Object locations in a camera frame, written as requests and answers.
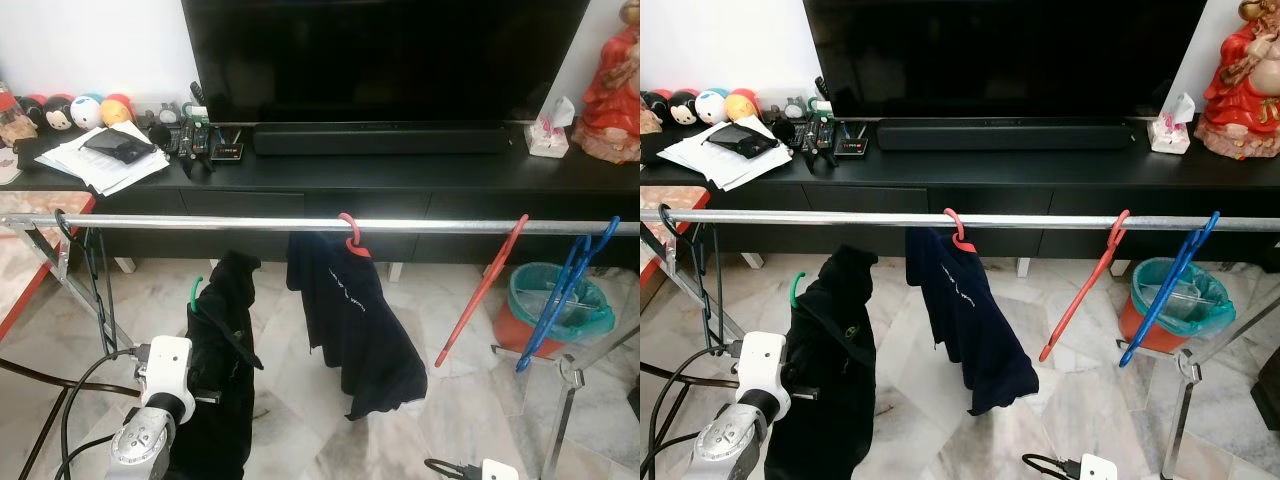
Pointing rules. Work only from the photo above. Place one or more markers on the black jacket with green logo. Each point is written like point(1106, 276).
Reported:
point(225, 400)
point(830, 400)

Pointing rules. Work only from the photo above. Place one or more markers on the green plastic hanger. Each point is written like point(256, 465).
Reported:
point(792, 290)
point(194, 295)

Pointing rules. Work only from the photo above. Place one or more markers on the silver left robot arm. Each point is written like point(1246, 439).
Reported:
point(140, 445)
point(730, 445)

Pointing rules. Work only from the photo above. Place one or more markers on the red plastic hanger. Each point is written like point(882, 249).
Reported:
point(481, 290)
point(357, 248)
point(1081, 290)
point(962, 243)

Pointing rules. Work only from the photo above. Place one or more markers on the blue plastic hanger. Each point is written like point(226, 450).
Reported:
point(1207, 228)
point(606, 234)

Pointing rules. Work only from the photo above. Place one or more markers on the navy blue polo shirt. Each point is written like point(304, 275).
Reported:
point(350, 320)
point(965, 320)

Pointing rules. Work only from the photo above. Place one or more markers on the marble table with red edge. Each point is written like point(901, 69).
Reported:
point(20, 270)
point(665, 235)

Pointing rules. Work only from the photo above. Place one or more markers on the stack of white papers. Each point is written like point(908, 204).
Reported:
point(730, 170)
point(110, 175)

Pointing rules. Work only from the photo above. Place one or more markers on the black remote control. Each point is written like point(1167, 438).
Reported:
point(815, 135)
point(192, 140)

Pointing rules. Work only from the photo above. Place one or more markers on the black flat pouch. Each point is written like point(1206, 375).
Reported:
point(118, 143)
point(740, 138)

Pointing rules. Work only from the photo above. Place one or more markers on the black round gadget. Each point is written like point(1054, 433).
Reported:
point(784, 131)
point(159, 136)

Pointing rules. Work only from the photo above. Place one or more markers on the small grey alarm clock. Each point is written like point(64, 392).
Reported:
point(170, 114)
point(794, 110)

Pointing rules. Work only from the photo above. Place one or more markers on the black tv console cabinet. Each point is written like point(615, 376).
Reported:
point(400, 185)
point(1050, 180)

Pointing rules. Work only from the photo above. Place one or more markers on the yellow red plush toy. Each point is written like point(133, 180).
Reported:
point(743, 105)
point(118, 110)

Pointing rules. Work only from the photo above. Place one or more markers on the orange bin with teal bag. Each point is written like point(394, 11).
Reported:
point(512, 330)
point(1135, 325)

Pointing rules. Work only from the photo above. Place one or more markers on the white blue plush toy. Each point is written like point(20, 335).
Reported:
point(713, 107)
point(87, 112)

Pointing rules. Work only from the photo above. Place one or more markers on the pale pink flat box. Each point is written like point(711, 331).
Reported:
point(8, 168)

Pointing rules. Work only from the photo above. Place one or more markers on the black mouse plush toy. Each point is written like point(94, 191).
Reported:
point(58, 115)
point(660, 106)
point(32, 112)
point(684, 110)

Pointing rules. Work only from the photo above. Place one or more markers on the black soundbar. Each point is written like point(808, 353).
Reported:
point(380, 138)
point(1005, 133)

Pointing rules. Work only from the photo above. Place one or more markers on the red laughing buddha statue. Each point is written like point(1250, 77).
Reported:
point(610, 100)
point(1240, 100)

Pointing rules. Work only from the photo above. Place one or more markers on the white pink tissue box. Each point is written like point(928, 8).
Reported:
point(548, 140)
point(1170, 135)

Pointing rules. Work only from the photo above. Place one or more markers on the black flat screen television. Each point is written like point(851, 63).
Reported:
point(1000, 55)
point(380, 60)

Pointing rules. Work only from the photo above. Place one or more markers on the dark grey fabric sofa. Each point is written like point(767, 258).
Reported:
point(1268, 390)

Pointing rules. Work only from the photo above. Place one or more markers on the silver metal clothes rail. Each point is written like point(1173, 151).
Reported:
point(250, 223)
point(900, 219)

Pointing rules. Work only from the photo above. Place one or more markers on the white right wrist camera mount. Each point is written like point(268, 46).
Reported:
point(1097, 468)
point(500, 470)

